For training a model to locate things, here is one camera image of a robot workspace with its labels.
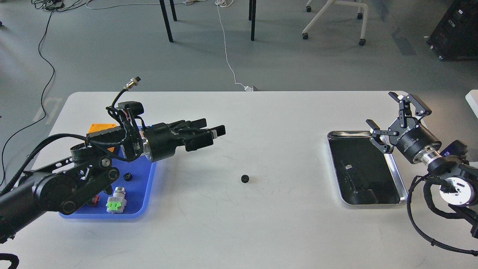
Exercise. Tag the silver metal tray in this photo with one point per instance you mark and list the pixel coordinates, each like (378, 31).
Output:
(365, 176)

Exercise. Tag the green and grey connector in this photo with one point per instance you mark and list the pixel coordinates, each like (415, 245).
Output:
(117, 202)

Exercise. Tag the white object at right edge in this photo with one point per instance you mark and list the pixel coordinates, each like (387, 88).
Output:
(472, 99)

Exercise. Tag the orange industrial part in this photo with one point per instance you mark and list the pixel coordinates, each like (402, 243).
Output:
(103, 132)

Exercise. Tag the blue plastic tray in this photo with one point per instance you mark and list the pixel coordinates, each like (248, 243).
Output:
(137, 192)

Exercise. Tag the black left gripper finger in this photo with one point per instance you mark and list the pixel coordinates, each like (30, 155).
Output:
(203, 138)
(195, 125)

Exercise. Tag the small black gear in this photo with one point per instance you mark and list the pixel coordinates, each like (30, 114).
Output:
(127, 177)
(245, 178)

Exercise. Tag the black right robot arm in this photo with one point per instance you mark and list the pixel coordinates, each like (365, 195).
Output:
(452, 172)

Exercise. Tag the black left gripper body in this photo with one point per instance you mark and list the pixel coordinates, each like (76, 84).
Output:
(161, 140)

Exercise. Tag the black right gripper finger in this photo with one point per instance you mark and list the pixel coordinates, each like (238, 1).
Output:
(410, 107)
(375, 138)

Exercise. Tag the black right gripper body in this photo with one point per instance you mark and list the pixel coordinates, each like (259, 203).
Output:
(412, 138)

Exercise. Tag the black and red connector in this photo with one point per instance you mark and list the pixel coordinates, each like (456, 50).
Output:
(94, 201)

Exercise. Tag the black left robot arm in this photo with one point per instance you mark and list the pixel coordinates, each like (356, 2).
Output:
(66, 185)

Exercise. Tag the black equipment case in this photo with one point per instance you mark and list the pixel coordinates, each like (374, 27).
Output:
(456, 35)

